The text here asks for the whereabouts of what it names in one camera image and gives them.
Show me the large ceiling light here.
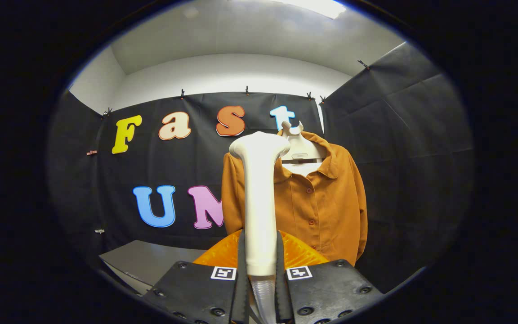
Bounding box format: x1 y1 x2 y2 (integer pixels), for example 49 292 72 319
277 0 347 19

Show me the row of black clips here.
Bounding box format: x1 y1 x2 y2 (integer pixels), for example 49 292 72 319
102 59 371 118

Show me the grey steamer hose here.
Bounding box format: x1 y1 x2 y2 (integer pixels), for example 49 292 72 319
250 275 277 324

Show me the grey cabinet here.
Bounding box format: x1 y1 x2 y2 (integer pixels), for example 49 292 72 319
99 240 208 296

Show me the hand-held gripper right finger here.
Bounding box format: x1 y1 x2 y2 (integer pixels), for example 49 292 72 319
275 230 384 324

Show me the brown button shirt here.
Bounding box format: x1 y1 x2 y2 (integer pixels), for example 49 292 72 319
221 130 368 267

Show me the white garment steamer head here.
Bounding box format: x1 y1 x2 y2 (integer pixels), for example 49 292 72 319
229 131 291 276

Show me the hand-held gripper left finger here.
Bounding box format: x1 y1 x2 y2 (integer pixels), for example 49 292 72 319
142 229 250 324

